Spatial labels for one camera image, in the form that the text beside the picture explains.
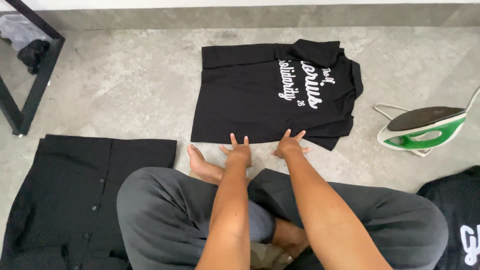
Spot person's left hand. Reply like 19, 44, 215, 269
219, 133, 253, 168

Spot person's right hand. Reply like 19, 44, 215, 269
273, 128, 311, 159

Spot black T-shirt with white lettering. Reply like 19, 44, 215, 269
190, 39, 364, 151

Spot person's right foot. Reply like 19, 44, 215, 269
187, 144, 251, 186

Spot person's foot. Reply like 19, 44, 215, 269
271, 218, 311, 263
187, 144, 251, 186

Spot person's left foot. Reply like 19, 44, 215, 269
271, 218, 311, 263

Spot person's grey trousers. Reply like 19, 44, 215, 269
116, 167, 449, 270

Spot green and white clothes iron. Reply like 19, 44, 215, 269
376, 106, 467, 151

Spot black buttoned shirt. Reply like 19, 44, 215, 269
0, 134, 178, 270

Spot black printed garment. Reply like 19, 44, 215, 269
416, 165, 480, 270

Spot black crumpled cloth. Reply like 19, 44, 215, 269
17, 39, 51, 75

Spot clear plastic bag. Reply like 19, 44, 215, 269
0, 14, 52, 52

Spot white iron power cable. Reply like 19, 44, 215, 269
374, 85, 480, 158

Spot black metal table frame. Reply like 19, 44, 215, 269
0, 0, 66, 136

